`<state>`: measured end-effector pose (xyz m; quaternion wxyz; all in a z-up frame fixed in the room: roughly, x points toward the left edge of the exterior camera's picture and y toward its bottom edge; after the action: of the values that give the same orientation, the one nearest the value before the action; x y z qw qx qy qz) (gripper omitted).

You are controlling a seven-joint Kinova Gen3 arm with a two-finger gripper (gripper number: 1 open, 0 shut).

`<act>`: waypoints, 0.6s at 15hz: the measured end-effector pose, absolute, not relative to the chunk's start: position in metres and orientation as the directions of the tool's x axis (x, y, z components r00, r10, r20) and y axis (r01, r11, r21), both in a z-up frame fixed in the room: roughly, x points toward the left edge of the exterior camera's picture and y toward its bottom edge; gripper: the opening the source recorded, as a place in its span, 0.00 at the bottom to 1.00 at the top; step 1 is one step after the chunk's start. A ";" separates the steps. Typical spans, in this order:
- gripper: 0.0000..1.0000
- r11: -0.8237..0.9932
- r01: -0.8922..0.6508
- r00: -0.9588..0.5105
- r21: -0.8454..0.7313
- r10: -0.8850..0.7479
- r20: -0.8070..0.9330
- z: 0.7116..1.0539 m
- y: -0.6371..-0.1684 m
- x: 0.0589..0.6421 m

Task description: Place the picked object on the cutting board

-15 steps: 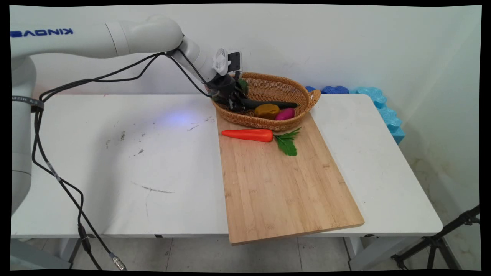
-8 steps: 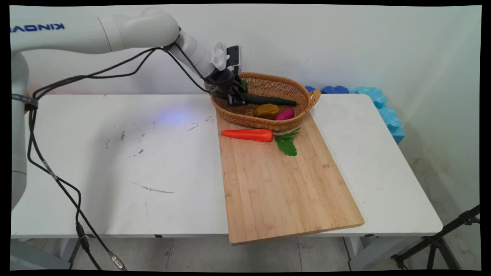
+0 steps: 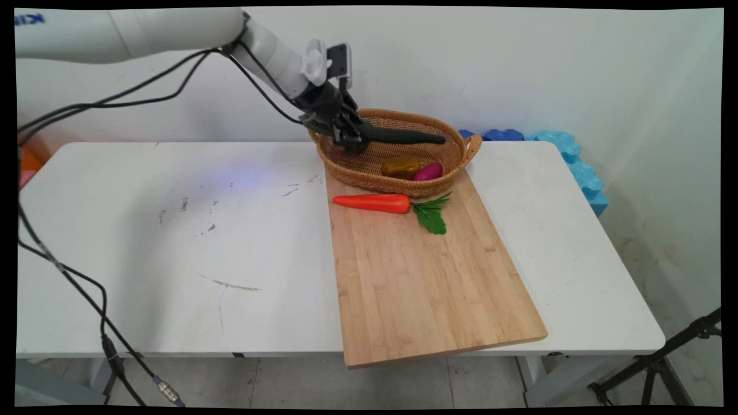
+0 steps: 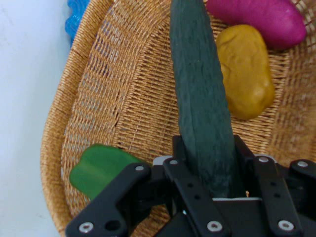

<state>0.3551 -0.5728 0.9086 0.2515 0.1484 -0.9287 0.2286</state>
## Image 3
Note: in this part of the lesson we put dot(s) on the brown toy potato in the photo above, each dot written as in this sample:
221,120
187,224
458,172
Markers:
400,167

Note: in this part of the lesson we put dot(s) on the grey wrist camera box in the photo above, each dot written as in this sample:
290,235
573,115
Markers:
340,60

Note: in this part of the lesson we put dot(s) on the white table leg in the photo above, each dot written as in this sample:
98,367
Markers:
545,380

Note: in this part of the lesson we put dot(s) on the dark green toy cucumber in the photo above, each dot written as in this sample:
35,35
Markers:
403,137

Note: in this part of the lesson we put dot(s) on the orange toy carrot with leaves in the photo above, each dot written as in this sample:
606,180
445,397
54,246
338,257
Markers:
375,203

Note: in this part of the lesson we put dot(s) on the bamboo cutting board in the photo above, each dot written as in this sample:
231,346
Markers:
415,276

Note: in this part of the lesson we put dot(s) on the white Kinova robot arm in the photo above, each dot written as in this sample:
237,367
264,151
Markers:
144,31

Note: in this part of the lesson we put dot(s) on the orange box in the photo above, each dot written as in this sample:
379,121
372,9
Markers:
29,155

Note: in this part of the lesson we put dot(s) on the woven wicker basket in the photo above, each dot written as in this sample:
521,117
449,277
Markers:
369,164

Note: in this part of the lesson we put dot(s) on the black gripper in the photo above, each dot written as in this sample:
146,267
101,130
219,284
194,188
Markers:
326,104

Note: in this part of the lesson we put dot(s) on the light blue foam mat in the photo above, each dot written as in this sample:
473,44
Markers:
576,167

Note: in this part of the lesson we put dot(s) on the black tripod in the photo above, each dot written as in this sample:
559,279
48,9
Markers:
651,363

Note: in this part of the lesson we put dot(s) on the purple toy sweet potato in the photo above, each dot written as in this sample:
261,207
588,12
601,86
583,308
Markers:
429,172

